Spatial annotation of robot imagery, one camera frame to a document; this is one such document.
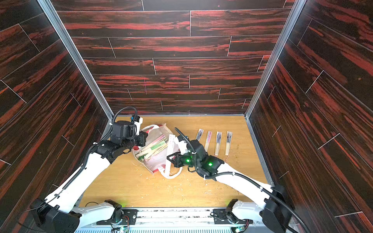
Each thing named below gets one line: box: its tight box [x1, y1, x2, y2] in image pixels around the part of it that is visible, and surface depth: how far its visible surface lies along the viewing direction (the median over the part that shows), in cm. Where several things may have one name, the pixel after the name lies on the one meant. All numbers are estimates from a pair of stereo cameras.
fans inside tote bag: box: [135, 133, 169, 162], surface depth 96 cm
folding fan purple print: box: [214, 131, 223, 156], surface depth 107 cm
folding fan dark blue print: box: [225, 131, 233, 156], surface depth 105 cm
